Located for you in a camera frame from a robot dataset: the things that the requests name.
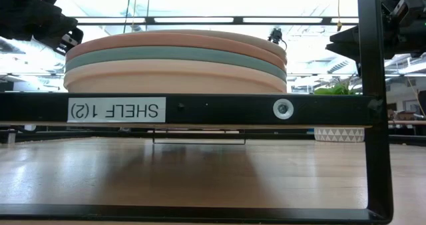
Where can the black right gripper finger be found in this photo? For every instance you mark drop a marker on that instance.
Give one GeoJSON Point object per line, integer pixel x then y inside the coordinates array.
{"type": "Point", "coordinates": [347, 35]}
{"type": "Point", "coordinates": [344, 52]}

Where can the terracotta plate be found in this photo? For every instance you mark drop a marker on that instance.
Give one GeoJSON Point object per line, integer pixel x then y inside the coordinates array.
{"type": "Point", "coordinates": [149, 40]}

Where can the dusty blue plate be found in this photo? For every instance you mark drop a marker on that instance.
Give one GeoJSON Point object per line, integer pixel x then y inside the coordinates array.
{"type": "Point", "coordinates": [166, 53]}

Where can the pale peach plate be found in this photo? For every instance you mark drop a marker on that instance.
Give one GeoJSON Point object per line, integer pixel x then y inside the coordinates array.
{"type": "Point", "coordinates": [166, 82]}

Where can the succulent in white patterned pot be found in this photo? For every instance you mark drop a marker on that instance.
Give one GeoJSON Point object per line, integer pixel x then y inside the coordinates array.
{"type": "Point", "coordinates": [339, 135]}

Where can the background wooden desk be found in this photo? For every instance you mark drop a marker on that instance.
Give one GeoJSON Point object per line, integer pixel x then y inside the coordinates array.
{"type": "Point", "coordinates": [406, 122]}

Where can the small black camera device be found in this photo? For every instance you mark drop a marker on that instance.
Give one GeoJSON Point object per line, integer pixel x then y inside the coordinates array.
{"type": "Point", "coordinates": [275, 36]}

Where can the black metal rig frame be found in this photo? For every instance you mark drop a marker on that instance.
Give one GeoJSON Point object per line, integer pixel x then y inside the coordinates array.
{"type": "Point", "coordinates": [233, 20]}

